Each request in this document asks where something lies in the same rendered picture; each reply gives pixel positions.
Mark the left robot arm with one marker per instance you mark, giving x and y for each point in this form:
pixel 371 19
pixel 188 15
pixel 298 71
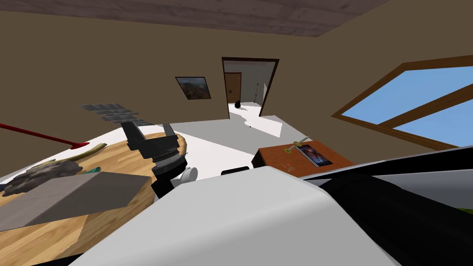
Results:
pixel 167 169

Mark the grey rough rock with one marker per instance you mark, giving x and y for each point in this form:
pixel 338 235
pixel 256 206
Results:
pixel 40 174

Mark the grey tiled panel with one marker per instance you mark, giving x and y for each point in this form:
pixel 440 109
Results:
pixel 114 112

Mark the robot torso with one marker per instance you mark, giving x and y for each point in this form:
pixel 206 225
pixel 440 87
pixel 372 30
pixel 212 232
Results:
pixel 240 221

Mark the small black round object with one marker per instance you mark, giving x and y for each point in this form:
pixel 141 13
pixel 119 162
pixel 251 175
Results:
pixel 238 104

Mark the yellow and white stick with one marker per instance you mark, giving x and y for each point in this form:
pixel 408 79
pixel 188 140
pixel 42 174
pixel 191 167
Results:
pixel 295 145

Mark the brown side table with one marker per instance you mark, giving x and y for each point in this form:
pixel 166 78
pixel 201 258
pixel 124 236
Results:
pixel 277 157

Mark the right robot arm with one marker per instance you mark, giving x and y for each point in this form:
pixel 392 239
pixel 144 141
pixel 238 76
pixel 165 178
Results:
pixel 388 218

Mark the dark picture book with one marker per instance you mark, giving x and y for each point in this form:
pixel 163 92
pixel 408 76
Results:
pixel 315 154

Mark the olive curved branch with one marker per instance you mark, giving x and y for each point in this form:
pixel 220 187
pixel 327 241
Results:
pixel 87 152

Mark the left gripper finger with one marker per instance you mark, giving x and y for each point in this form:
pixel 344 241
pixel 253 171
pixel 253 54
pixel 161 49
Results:
pixel 169 130
pixel 132 131

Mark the small green object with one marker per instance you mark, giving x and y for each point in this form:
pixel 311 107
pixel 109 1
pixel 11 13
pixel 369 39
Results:
pixel 92 170

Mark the brown wooden door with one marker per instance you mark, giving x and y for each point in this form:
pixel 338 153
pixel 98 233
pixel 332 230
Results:
pixel 232 87

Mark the round wooden table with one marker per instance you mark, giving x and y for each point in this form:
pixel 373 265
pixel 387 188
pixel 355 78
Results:
pixel 114 159

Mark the framed landscape picture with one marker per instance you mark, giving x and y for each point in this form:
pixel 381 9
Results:
pixel 193 88

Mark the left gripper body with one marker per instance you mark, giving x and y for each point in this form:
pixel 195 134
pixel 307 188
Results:
pixel 157 146

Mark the wood-framed window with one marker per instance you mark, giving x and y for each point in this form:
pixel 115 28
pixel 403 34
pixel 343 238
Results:
pixel 417 103

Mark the grey flat box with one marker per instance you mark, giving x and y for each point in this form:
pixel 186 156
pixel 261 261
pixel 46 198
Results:
pixel 77 195

